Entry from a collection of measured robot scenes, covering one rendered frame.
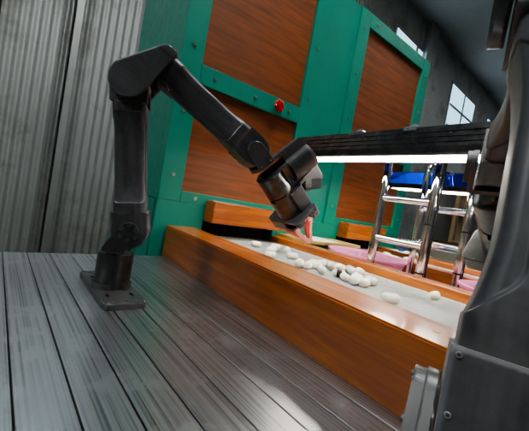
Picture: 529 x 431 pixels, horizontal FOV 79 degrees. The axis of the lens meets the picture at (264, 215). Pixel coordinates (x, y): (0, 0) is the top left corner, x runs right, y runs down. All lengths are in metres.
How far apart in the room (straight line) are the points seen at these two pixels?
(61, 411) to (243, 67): 1.06
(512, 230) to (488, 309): 0.04
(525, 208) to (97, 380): 0.39
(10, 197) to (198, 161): 1.67
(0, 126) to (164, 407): 2.30
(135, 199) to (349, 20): 1.26
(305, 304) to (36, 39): 2.41
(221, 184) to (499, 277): 0.99
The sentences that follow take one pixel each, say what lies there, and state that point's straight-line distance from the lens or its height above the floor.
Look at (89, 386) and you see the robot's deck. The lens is 0.40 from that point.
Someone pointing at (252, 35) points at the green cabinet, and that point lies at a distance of 1.25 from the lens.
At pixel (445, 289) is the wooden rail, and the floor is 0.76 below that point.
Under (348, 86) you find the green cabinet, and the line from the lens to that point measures 1.54.
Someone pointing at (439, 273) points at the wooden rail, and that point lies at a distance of 1.21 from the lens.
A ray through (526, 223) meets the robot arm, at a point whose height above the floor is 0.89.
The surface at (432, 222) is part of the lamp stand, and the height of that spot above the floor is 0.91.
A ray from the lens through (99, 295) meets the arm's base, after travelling 0.62.
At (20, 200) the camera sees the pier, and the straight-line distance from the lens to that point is 2.55.
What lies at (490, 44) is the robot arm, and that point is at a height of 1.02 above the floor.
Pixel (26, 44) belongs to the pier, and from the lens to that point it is 2.63.
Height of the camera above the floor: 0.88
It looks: 2 degrees down
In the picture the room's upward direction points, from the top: 10 degrees clockwise
